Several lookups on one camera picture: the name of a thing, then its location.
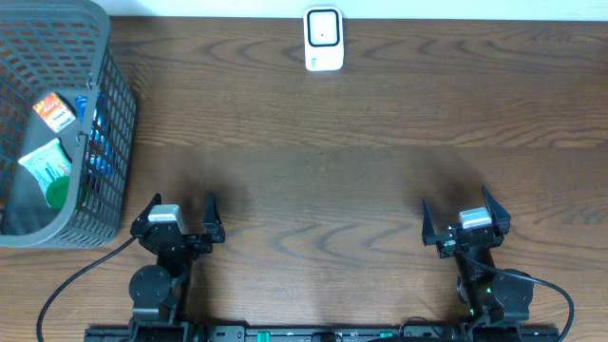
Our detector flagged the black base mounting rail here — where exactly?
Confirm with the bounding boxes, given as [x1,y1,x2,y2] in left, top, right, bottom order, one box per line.
[84,323,561,342]

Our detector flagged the blue Oreo cookie pack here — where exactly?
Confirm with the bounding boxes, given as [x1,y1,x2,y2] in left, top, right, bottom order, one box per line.
[85,93,114,176]

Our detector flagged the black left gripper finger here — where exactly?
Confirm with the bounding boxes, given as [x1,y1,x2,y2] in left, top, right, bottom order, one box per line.
[202,193,225,243]
[136,193,162,222]

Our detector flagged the light teal snack packet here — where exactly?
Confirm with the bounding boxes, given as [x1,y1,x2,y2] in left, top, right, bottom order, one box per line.
[18,138,71,194]

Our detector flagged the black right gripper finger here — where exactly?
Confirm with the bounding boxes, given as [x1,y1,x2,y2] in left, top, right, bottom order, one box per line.
[482,184,511,235]
[422,201,437,246]

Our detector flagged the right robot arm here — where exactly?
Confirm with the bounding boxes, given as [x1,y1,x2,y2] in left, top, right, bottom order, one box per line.
[422,186,534,341]

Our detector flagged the grey plastic mesh basket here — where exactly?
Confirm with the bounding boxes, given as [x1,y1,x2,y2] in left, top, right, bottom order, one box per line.
[1,1,138,249]

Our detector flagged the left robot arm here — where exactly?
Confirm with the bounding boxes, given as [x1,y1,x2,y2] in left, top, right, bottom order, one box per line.
[127,194,225,342]

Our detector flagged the white barcode scanner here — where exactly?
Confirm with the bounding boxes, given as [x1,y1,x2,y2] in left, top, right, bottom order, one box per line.
[303,6,345,72]

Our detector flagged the green lid jar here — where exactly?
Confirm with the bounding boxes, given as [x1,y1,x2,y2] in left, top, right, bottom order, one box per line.
[45,176,70,210]

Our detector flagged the orange snack box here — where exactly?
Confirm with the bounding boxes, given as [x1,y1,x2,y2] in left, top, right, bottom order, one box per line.
[32,92,76,133]

